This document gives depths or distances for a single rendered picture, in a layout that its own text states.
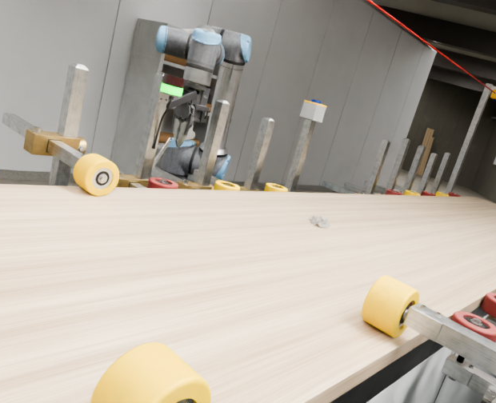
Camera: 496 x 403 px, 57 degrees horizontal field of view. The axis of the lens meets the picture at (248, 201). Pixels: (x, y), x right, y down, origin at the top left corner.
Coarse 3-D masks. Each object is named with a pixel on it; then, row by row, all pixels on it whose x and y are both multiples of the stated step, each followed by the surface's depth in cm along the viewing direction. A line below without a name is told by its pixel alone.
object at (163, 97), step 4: (168, 84) 123; (160, 92) 127; (160, 96) 127; (164, 96) 128; (168, 96) 129; (172, 96) 125; (176, 96) 125; (160, 100) 128; (164, 100) 129; (168, 104) 127; (168, 108) 127; (164, 112) 128; (160, 120) 129; (160, 124) 130; (156, 136) 131; (156, 140) 131; (152, 148) 132
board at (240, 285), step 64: (0, 192) 83; (64, 192) 93; (128, 192) 105; (192, 192) 122; (256, 192) 144; (0, 256) 60; (64, 256) 65; (128, 256) 71; (192, 256) 78; (256, 256) 87; (320, 256) 98; (384, 256) 112; (448, 256) 130; (0, 320) 47; (64, 320) 51; (128, 320) 54; (192, 320) 58; (256, 320) 62; (320, 320) 68; (0, 384) 39; (64, 384) 41; (256, 384) 49; (320, 384) 52
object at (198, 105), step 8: (192, 88) 147; (200, 88) 145; (200, 96) 149; (208, 96) 151; (184, 104) 147; (192, 104) 146; (200, 104) 150; (176, 112) 149; (184, 112) 147; (192, 112) 146; (200, 112) 150; (184, 120) 147; (200, 120) 151
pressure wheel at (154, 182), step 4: (152, 180) 120; (156, 180) 122; (160, 180) 123; (164, 180) 121; (168, 180) 125; (148, 184) 120; (152, 184) 119; (156, 184) 118; (160, 184) 118; (164, 184) 119; (168, 184) 122; (172, 184) 121; (176, 184) 123; (152, 188) 119; (156, 188) 118; (160, 188) 118; (164, 188) 118; (168, 188) 119; (172, 188) 119; (176, 188) 121
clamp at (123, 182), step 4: (124, 176) 131; (128, 176) 132; (132, 176) 133; (120, 180) 127; (124, 180) 128; (128, 180) 129; (132, 180) 130; (136, 180) 131; (140, 180) 132; (144, 180) 133; (148, 180) 134; (120, 184) 127; (124, 184) 128; (128, 184) 129; (144, 184) 133
